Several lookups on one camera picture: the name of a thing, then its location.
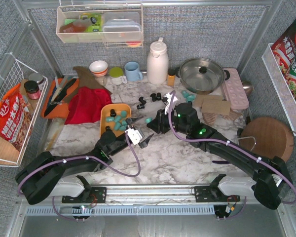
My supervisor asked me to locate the pink egg tray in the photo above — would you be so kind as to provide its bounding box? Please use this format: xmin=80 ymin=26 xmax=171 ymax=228
xmin=222 ymin=68 xmax=249 ymax=110

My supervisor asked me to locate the metal board stand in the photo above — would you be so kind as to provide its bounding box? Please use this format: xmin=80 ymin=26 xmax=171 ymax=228
xmin=237 ymin=136 xmax=257 ymax=149

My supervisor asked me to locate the white orange striped bowl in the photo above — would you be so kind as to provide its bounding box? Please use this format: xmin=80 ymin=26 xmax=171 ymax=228
xmin=89 ymin=60 xmax=108 ymax=77

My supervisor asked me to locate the striped oven mitt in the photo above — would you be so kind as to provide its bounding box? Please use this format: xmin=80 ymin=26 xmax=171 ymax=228
xmin=202 ymin=109 xmax=242 ymax=125

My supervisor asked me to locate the orange spice bottle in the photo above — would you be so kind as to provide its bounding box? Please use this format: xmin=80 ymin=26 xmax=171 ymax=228
xmin=167 ymin=69 xmax=176 ymax=86

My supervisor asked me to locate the black coffee capsule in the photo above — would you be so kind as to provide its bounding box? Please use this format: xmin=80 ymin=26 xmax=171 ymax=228
xmin=150 ymin=93 xmax=157 ymax=102
xmin=139 ymin=97 xmax=146 ymax=104
xmin=105 ymin=126 xmax=112 ymax=132
xmin=156 ymin=92 xmax=162 ymax=101
xmin=137 ymin=104 xmax=145 ymax=110
xmin=110 ymin=109 xmax=116 ymax=117

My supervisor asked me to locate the orange cutting tray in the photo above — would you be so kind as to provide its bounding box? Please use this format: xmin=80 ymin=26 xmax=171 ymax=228
xmin=40 ymin=79 xmax=79 ymax=119

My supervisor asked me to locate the white thermos jug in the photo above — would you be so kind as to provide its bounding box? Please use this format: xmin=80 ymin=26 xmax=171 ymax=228
xmin=147 ymin=37 xmax=169 ymax=85

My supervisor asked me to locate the cork mat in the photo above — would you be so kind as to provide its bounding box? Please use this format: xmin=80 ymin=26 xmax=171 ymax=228
xmin=201 ymin=99 xmax=231 ymax=115
xmin=193 ymin=94 xmax=223 ymax=107

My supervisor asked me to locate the green lidded cup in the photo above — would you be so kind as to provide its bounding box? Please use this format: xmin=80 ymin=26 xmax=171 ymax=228
xmin=109 ymin=67 xmax=127 ymax=85

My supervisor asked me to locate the steel pot with lid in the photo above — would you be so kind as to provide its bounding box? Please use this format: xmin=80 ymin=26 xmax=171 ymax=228
xmin=176 ymin=58 xmax=230 ymax=94

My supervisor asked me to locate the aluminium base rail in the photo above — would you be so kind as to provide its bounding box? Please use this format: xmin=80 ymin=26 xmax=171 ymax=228
xmin=19 ymin=185 xmax=260 ymax=219

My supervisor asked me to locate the blue mug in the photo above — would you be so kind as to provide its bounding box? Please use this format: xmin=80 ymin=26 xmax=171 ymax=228
xmin=124 ymin=62 xmax=143 ymax=82

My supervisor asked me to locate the black kitchen knife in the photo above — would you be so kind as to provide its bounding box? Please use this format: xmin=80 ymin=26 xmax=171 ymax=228
xmin=43 ymin=78 xmax=77 ymax=118

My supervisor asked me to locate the steel ladle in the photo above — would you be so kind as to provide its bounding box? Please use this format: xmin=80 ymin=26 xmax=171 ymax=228
xmin=242 ymin=80 xmax=254 ymax=96

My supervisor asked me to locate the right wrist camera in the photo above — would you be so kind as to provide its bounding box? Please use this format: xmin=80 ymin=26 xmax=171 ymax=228
xmin=162 ymin=91 xmax=178 ymax=115

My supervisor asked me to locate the red cloth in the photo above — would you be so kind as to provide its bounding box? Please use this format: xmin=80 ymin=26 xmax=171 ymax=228
xmin=65 ymin=86 xmax=112 ymax=125

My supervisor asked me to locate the brown felt cloth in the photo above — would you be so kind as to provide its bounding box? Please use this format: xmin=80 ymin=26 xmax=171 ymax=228
xmin=63 ymin=66 xmax=112 ymax=103

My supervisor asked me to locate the orange storage basket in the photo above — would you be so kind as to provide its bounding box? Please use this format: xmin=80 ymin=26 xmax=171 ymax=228
xmin=100 ymin=103 xmax=132 ymax=137

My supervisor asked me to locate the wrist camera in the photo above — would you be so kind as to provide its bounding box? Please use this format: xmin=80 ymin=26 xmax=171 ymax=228
xmin=162 ymin=91 xmax=178 ymax=115
xmin=125 ymin=128 xmax=143 ymax=145

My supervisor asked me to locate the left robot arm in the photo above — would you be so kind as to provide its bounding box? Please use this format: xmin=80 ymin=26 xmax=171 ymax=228
xmin=15 ymin=127 xmax=133 ymax=205

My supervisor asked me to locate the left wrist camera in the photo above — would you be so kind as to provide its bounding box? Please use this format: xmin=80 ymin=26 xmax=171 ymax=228
xmin=125 ymin=128 xmax=143 ymax=145

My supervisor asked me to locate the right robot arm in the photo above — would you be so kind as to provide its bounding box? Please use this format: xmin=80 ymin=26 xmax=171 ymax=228
xmin=147 ymin=103 xmax=293 ymax=210

